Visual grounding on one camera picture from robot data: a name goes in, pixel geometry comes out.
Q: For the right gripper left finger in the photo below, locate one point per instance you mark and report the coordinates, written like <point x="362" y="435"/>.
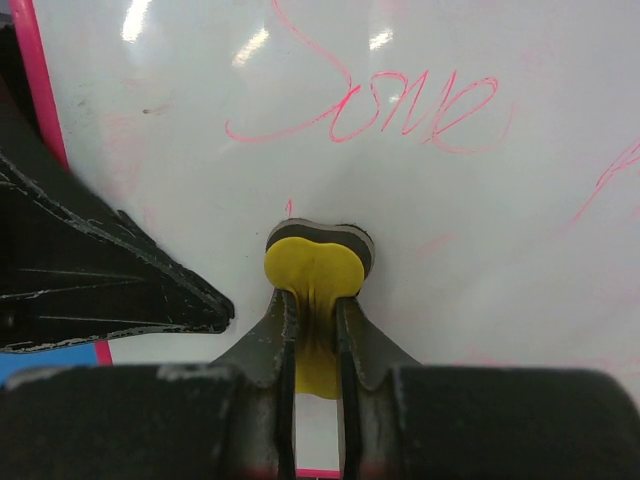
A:
<point x="261" y="442"/>

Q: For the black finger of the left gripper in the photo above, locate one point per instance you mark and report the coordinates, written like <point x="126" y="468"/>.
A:
<point x="73" y="269"/>

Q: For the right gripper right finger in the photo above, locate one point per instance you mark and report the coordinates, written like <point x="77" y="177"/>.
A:
<point x="369" y="439"/>

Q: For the yellow whiteboard eraser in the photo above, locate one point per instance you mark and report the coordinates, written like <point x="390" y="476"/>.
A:
<point x="318" y="264"/>

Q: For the pink framed whiteboard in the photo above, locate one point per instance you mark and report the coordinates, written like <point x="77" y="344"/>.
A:
<point x="489" y="148"/>

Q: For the blue book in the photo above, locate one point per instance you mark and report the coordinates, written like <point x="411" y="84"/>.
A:
<point x="82" y="355"/>

